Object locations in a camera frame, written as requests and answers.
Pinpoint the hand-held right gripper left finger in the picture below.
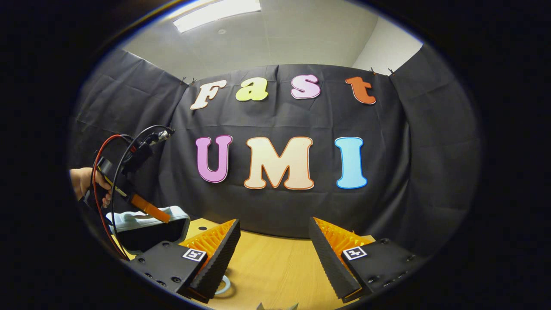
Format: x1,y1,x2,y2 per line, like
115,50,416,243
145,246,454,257
128,218,242,303

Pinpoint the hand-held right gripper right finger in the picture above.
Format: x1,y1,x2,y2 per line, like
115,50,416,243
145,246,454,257
308,216,429,303

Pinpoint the light blue suitcase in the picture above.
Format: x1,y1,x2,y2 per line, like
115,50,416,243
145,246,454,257
105,206,234,296

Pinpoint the black backdrop cloth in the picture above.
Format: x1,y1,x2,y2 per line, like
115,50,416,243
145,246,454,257
69,43,483,259

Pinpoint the ceiling light panel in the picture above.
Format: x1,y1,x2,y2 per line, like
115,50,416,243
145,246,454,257
173,0,262,34

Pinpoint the red cable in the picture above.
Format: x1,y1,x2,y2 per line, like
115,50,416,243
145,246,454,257
92,134,130,260

